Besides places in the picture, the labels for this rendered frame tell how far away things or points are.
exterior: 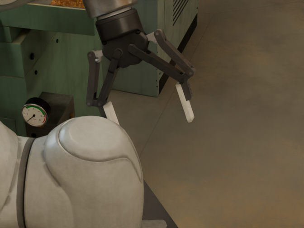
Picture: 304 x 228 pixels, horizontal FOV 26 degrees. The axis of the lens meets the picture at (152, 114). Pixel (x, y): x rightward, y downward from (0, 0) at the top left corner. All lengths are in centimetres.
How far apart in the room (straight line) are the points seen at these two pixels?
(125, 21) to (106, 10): 4
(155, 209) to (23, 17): 49
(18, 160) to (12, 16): 47
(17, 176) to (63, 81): 76
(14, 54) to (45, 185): 53
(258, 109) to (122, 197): 166
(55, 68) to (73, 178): 75
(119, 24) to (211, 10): 224
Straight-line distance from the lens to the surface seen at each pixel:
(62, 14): 139
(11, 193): 104
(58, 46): 170
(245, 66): 289
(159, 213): 126
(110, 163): 98
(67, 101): 158
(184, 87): 112
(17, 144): 105
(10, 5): 111
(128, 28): 110
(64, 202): 101
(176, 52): 111
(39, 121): 148
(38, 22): 142
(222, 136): 247
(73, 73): 185
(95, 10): 110
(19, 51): 148
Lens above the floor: 153
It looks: 36 degrees down
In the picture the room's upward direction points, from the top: straight up
